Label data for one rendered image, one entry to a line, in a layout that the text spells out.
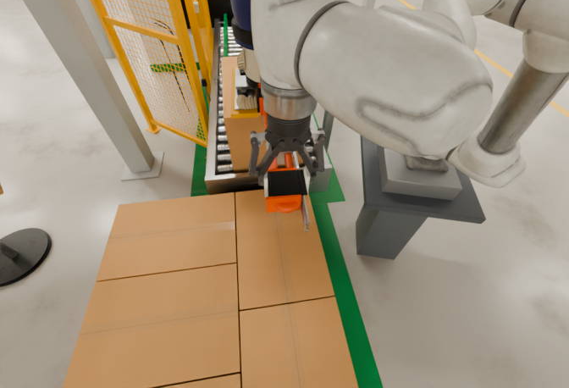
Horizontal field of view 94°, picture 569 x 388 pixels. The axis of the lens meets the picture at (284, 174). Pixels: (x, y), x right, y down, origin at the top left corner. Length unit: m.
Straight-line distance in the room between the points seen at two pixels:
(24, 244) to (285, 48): 2.36
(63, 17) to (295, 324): 1.83
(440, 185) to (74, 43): 1.97
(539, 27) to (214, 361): 1.29
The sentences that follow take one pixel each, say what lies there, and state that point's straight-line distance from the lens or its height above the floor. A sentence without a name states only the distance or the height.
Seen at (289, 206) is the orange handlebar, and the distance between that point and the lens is 0.55.
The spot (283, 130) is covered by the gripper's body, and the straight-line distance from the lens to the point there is 0.43.
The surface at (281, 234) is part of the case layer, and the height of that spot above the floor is 0.54.
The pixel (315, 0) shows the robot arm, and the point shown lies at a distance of 0.33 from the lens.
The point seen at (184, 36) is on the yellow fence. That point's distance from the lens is 1.87.
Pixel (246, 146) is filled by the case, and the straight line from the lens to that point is 1.40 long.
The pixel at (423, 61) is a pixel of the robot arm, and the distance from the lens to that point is 0.24.
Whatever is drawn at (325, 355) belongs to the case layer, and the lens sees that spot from 1.18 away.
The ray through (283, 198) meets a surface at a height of 1.26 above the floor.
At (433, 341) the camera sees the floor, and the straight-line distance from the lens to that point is 1.93.
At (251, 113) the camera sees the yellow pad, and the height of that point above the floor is 1.13.
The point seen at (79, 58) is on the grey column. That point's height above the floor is 0.98.
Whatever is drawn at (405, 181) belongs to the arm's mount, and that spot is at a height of 0.84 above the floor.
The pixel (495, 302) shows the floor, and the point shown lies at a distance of 2.21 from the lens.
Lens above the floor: 1.71
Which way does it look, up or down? 49 degrees down
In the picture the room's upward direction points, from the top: 2 degrees clockwise
